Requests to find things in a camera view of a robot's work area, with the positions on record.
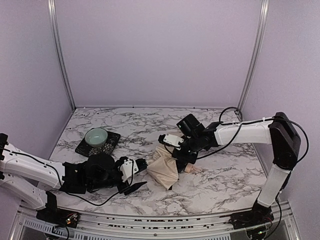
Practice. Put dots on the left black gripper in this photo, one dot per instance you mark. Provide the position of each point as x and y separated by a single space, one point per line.
120 175

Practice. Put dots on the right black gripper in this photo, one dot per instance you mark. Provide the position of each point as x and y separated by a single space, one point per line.
182 155

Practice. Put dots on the beige and black folding umbrella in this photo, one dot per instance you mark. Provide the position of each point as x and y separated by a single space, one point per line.
165 169

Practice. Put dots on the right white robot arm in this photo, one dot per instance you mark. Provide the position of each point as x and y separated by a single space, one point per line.
241 162

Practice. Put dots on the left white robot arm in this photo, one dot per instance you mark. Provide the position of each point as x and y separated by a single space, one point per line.
99 171

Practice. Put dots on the green lidded bowl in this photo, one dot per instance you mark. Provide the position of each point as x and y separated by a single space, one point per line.
96 137

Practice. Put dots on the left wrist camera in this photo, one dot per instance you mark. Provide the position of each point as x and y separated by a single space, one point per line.
129 167

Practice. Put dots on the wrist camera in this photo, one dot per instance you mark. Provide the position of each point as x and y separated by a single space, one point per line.
129 167
170 141

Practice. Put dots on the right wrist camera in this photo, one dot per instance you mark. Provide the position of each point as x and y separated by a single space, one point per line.
170 141

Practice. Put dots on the aluminium front rail frame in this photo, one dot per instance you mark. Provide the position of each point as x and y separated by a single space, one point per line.
103 226

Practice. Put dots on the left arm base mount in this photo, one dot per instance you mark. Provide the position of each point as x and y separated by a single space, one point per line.
52 214

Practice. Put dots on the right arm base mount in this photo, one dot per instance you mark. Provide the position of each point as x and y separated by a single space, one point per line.
257 215

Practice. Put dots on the right aluminium corner post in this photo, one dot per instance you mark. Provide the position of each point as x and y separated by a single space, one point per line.
257 46

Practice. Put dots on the aluminium corner post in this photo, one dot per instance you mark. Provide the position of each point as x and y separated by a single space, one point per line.
59 53
257 46

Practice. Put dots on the left aluminium corner post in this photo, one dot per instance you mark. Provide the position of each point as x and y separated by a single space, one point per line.
59 53

